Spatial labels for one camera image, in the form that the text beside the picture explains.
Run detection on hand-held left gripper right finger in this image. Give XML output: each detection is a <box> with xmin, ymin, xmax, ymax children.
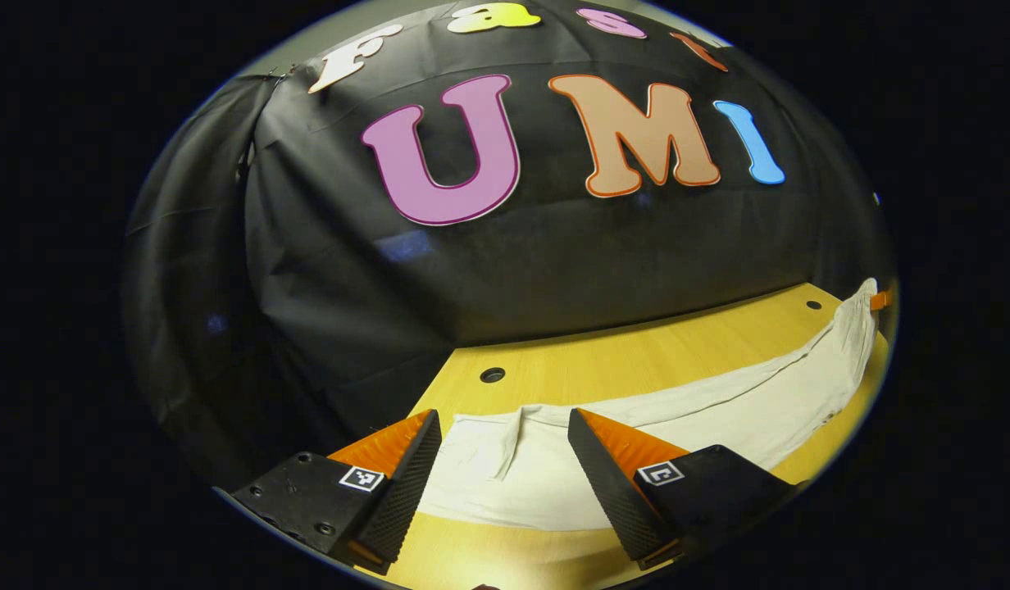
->
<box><xmin>566</xmin><ymin>407</ymin><xmax>805</xmax><ymax>572</ymax></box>

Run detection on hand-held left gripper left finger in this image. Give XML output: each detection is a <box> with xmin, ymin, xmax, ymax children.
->
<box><xmin>218</xmin><ymin>408</ymin><xmax>443</xmax><ymax>574</ymax></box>

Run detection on black backdrop cloth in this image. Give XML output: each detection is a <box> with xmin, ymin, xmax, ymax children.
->
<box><xmin>120</xmin><ymin>0</ymin><xmax>898</xmax><ymax>492</ymax></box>

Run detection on white jeans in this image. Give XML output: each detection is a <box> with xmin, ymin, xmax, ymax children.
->
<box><xmin>415</xmin><ymin>277</ymin><xmax>880</xmax><ymax>533</ymax></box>

